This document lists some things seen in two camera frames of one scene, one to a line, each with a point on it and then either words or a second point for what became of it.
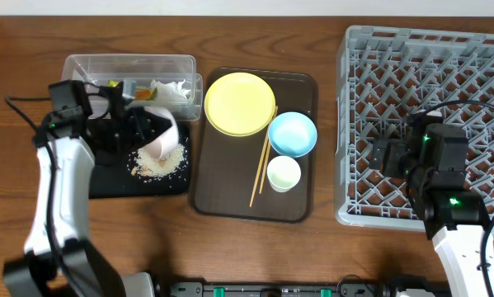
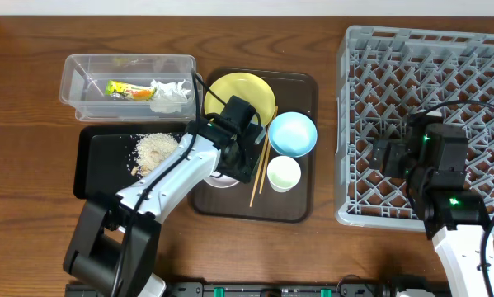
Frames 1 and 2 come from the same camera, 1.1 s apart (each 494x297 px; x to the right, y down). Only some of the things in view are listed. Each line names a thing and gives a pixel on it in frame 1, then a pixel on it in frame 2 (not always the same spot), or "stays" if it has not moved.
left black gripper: [138, 129] to [247, 166]
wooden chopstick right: [265, 168] stays
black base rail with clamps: [343, 289] stays
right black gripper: [397, 152] stays
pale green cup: [283, 173] stays
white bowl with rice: [167, 143] to [220, 181]
